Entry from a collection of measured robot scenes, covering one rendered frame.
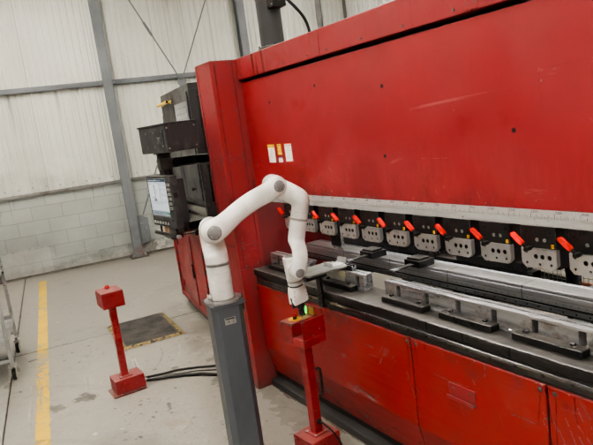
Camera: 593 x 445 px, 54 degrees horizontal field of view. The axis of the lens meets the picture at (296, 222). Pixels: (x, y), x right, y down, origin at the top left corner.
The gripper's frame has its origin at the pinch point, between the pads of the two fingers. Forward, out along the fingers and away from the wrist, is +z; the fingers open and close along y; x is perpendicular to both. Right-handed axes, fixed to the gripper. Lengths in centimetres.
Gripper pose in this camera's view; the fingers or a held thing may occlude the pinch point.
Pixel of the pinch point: (302, 312)
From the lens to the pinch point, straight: 315.5
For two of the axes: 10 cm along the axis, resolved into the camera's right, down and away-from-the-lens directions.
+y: -7.6, 2.9, -5.8
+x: 6.1, 0.5, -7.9
